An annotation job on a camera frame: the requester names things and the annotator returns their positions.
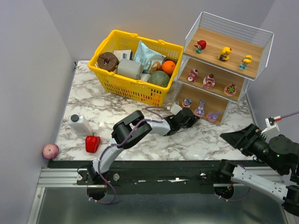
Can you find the yellow plastic basket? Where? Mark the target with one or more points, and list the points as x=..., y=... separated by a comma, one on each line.
x=135, y=89

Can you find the yellow hair blue figure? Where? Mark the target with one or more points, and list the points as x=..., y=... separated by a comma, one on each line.
x=245, y=61

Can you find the white blue box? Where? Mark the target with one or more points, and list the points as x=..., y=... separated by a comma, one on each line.
x=123, y=54

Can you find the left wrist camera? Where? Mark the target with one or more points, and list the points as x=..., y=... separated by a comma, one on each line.
x=174, y=108

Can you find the green melon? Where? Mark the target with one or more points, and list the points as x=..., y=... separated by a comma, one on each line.
x=159, y=78

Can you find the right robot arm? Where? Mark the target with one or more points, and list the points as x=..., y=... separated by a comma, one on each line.
x=273, y=149

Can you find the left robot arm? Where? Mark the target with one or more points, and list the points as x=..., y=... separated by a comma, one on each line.
x=131, y=130

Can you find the white wire wooden shelf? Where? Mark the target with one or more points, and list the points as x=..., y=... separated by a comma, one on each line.
x=219, y=32

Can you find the pink bear with santa hat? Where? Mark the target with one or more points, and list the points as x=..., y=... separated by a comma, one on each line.
x=192, y=76

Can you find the chocolate donut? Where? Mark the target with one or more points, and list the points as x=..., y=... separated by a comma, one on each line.
x=107, y=61

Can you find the yellow hair girl figure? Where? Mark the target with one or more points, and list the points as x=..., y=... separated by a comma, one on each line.
x=224, y=54

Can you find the light blue chips bag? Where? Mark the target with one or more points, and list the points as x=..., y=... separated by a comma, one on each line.
x=147, y=56

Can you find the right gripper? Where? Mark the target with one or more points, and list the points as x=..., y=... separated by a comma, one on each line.
x=249, y=139

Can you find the white cup in basket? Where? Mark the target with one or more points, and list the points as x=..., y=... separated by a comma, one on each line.
x=144, y=77

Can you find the grey paper roll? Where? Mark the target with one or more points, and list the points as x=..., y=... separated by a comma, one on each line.
x=130, y=69

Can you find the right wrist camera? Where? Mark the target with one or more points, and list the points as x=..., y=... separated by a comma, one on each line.
x=272, y=128

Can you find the orange fruit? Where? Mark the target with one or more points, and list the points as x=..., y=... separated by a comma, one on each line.
x=168, y=67

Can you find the red cherry toy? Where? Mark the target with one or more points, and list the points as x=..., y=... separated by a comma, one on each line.
x=200, y=46

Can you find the pink strawberry cake toy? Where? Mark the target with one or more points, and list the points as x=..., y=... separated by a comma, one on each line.
x=230, y=90

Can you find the red bell pepper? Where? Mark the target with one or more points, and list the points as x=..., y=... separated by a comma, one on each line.
x=92, y=143

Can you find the pink bear with strawberry cake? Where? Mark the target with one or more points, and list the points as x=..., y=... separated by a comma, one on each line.
x=209, y=82

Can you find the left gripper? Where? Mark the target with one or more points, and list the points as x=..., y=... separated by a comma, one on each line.
x=187, y=115

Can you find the white plastic bottle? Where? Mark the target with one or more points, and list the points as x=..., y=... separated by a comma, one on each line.
x=80, y=125

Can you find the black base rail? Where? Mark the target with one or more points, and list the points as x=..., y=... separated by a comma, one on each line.
x=145, y=177

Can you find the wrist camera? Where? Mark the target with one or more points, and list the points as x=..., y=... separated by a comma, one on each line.
x=272, y=128
x=174, y=108

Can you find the brown bread pastry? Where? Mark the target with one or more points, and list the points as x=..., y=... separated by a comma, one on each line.
x=155, y=67

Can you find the purple bunny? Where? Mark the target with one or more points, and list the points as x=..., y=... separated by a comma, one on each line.
x=186, y=103
x=213, y=116
x=200, y=110

